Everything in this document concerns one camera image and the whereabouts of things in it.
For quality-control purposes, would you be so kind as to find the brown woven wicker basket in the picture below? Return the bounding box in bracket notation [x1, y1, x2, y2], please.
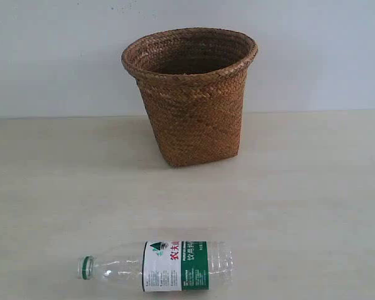
[121, 27, 258, 167]

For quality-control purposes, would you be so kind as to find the clear plastic bottle green label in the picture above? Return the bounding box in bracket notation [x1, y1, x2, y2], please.
[77, 240, 233, 293]

